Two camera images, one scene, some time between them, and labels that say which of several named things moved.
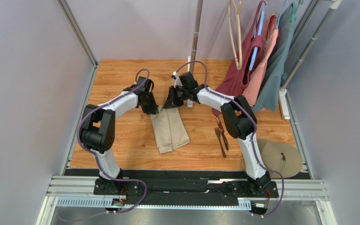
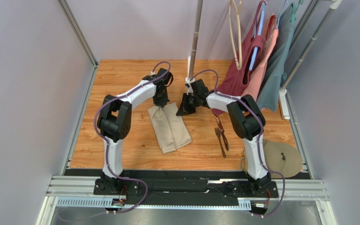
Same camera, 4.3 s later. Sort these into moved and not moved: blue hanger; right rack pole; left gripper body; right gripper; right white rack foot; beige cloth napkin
Moved: right gripper; left gripper body
Not moved: right white rack foot; blue hanger; right rack pole; beige cloth napkin
